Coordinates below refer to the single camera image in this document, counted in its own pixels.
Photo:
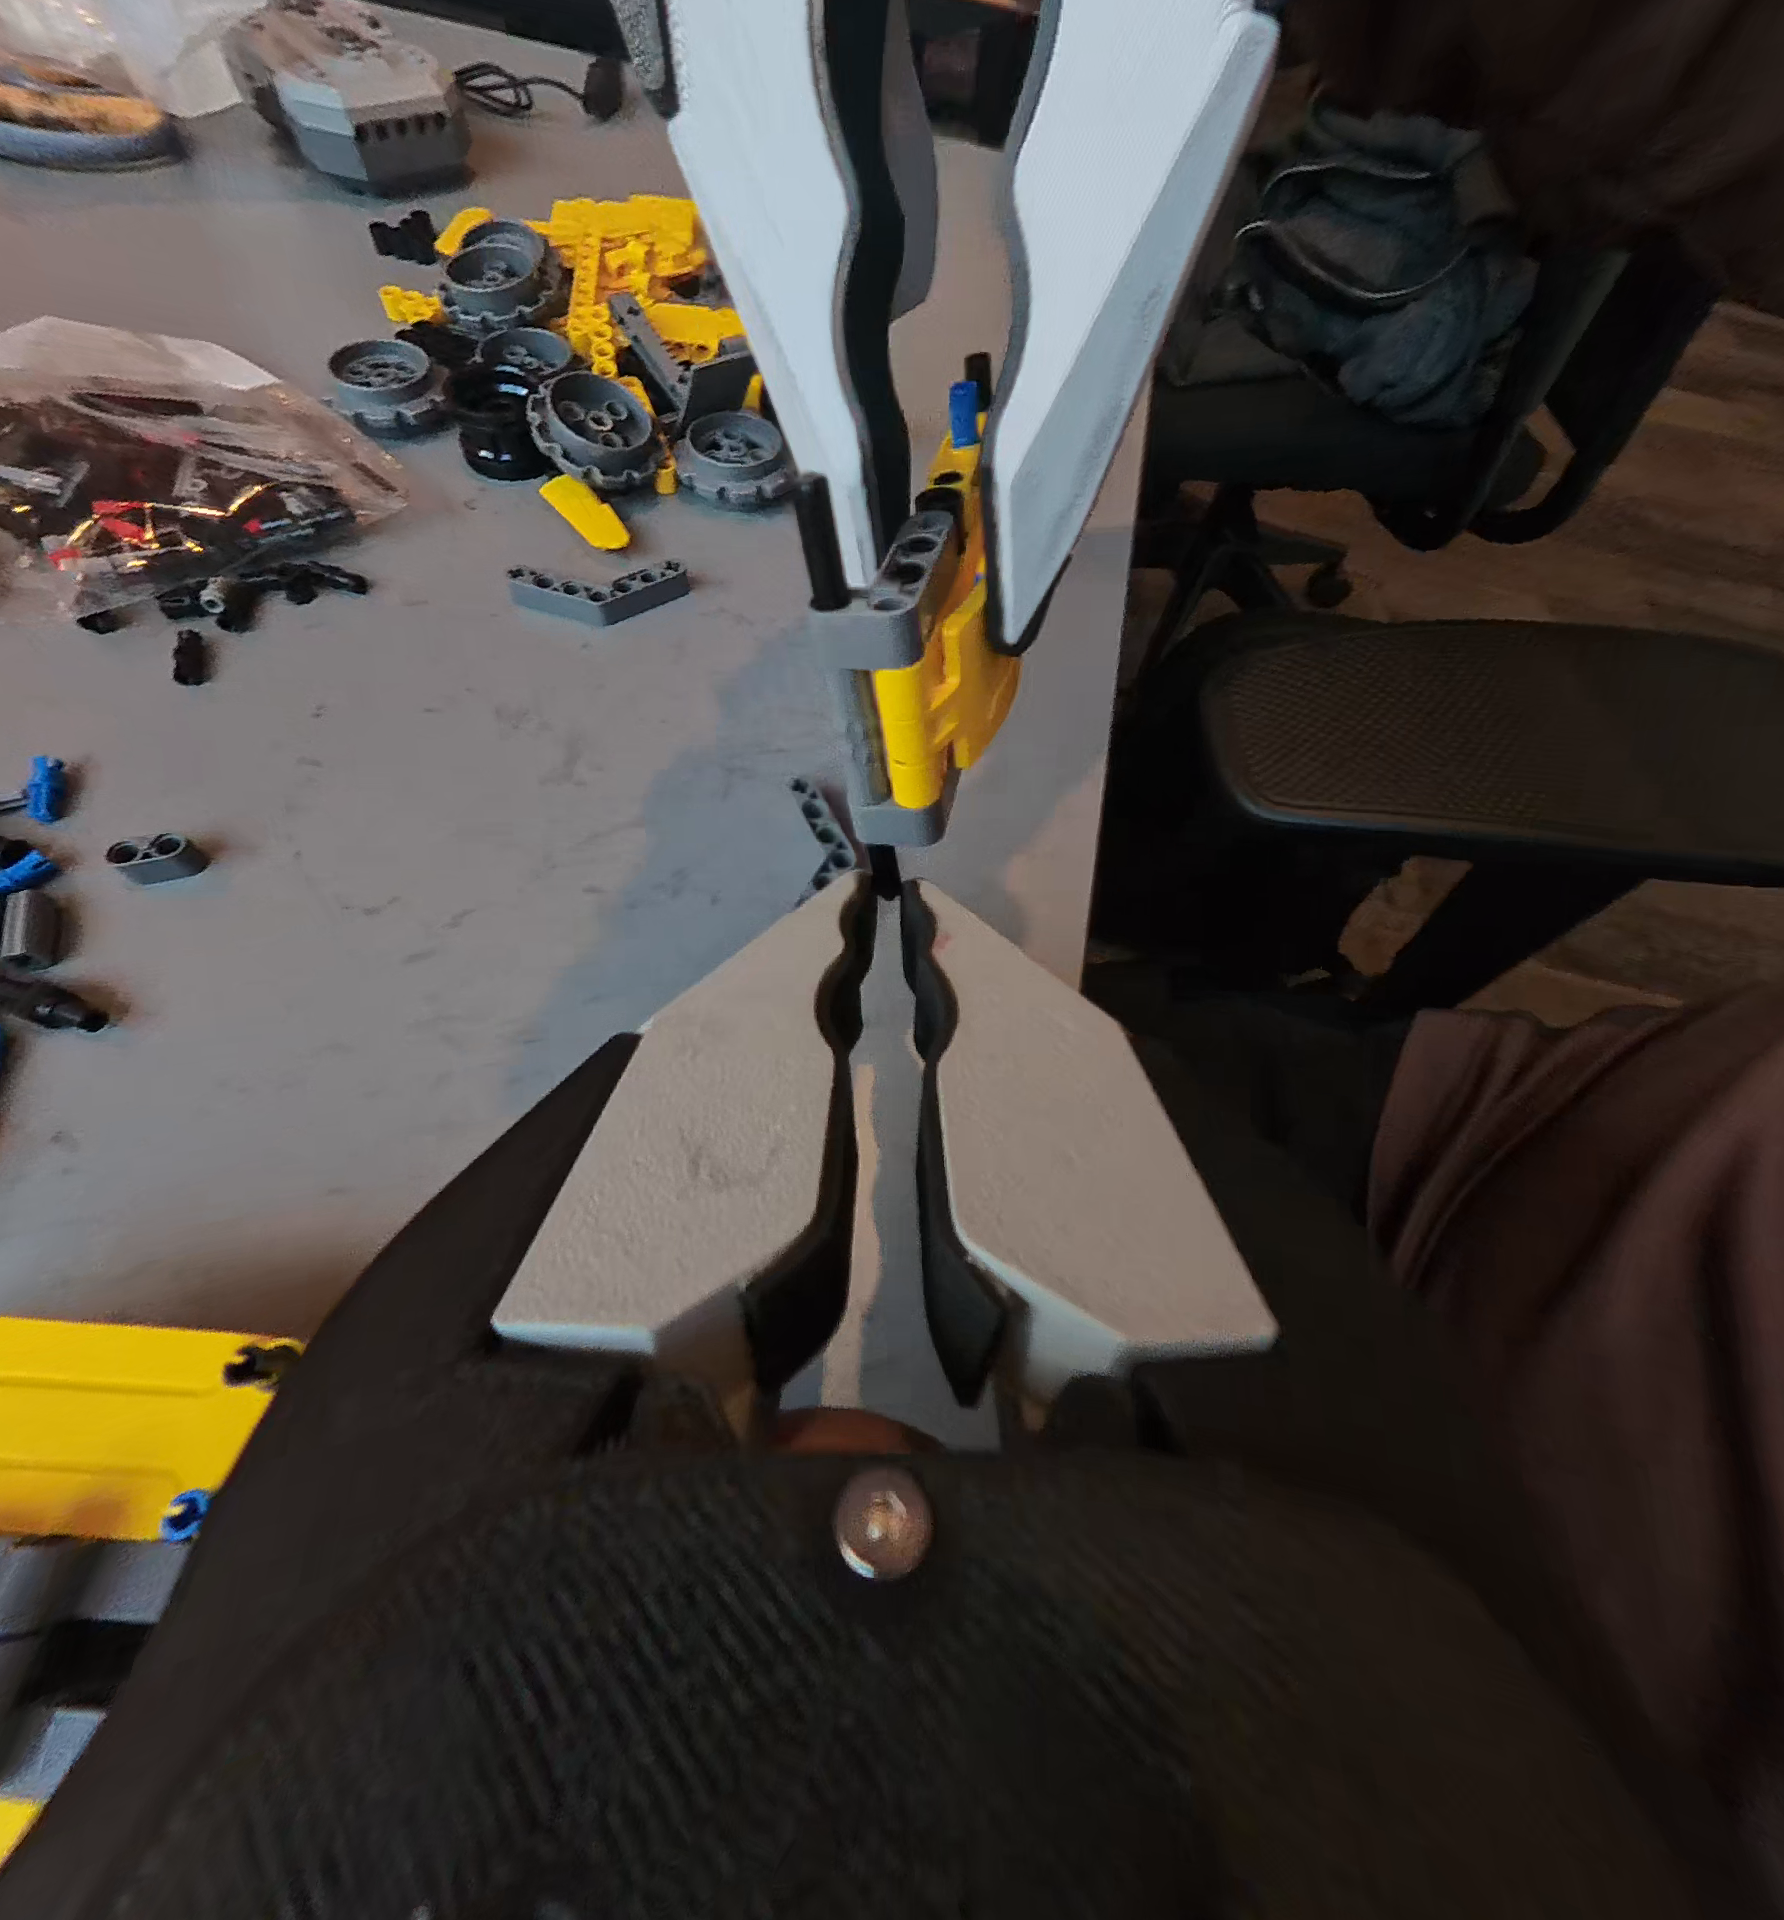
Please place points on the black connector pin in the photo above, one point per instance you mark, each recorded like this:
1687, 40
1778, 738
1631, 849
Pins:
189, 656

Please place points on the pile of small connector parts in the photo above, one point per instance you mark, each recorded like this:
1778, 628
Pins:
7, 930

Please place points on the grey angled beam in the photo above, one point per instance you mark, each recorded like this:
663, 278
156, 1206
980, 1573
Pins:
829, 839

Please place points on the blue connector pin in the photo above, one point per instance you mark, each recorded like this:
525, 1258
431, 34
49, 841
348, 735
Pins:
47, 788

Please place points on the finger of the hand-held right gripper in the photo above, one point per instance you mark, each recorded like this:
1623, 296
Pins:
772, 180
1132, 225

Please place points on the yellow curved panel piece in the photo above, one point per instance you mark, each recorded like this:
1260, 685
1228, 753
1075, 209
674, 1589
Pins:
589, 514

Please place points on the grey desk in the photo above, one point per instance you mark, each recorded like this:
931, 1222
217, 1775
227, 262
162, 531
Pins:
456, 901

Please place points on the small yellow grey brick assembly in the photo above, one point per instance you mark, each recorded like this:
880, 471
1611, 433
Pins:
937, 689

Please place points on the clear bag of rubber tracks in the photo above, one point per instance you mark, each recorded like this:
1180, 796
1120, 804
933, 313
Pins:
52, 113

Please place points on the yellow black brick chassis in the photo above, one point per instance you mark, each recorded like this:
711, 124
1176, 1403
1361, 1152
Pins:
66, 1426

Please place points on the pile of wheels and yellow parts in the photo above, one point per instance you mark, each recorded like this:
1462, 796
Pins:
592, 415

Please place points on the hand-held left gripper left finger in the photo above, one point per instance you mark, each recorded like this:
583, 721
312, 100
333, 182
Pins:
697, 1184

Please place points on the grey L-shaped beam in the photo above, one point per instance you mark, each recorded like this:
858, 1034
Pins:
592, 598

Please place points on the clear bag of dark parts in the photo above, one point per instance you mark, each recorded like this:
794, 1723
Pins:
156, 451

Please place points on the grey double-hole connector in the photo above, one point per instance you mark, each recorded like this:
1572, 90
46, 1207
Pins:
156, 861

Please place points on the black mesh office chair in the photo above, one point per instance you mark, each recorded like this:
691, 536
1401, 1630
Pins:
1506, 735

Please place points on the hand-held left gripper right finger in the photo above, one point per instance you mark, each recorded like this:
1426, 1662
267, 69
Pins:
1071, 1184

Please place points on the grey toy motor unit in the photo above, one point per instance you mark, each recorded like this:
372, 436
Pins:
352, 106

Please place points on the cluster of scattered black pins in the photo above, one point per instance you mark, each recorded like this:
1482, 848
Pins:
315, 578

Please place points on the dark blue jacket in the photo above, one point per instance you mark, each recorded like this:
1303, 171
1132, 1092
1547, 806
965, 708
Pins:
1372, 271

